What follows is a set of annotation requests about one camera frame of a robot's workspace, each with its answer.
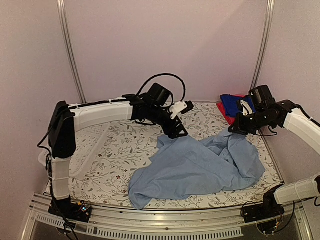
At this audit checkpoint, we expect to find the left aluminium corner post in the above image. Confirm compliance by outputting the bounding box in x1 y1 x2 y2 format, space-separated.
56 0 87 104

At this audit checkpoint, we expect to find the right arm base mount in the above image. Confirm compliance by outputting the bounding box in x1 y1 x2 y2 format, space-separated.
240 200 285 223

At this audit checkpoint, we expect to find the aluminium corner post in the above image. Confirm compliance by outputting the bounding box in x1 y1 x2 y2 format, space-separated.
250 0 275 89
56 0 87 104

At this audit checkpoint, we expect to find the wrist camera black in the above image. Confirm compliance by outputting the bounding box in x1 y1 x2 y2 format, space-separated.
249 85 276 112
145 83 172 107

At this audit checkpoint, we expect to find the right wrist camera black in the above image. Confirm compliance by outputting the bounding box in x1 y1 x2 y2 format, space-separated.
249 85 276 112

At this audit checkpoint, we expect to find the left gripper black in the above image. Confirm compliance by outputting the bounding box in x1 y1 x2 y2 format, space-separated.
149 105 189 140

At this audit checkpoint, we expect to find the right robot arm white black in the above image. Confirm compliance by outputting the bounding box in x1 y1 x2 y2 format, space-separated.
228 100 320 218

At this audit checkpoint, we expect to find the white plastic laundry basket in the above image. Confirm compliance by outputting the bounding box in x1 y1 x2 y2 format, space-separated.
37 122 111 178

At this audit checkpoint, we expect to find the aluminium front rail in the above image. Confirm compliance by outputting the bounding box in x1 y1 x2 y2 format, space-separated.
19 194 314 240

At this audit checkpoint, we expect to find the right aluminium corner post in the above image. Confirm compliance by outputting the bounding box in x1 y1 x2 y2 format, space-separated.
250 0 275 89

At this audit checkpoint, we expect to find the blue printed t-shirt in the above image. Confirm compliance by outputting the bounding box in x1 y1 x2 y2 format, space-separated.
220 94 256 118

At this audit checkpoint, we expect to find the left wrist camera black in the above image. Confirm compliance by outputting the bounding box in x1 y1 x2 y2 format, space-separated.
145 83 172 107

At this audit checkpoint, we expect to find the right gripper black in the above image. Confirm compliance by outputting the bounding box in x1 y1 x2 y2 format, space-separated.
228 108 275 136

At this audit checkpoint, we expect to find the light blue shirt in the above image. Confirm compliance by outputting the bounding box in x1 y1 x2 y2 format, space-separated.
128 129 265 210

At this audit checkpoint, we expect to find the folded pink garment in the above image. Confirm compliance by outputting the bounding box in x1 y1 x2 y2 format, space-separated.
216 95 244 125

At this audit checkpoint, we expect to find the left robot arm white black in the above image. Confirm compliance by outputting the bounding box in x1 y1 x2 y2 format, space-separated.
37 94 194 217

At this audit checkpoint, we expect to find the floral table mat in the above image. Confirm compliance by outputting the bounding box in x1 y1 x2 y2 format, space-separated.
43 100 283 210

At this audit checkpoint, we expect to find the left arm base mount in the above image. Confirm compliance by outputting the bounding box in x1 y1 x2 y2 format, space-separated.
48 199 92 223

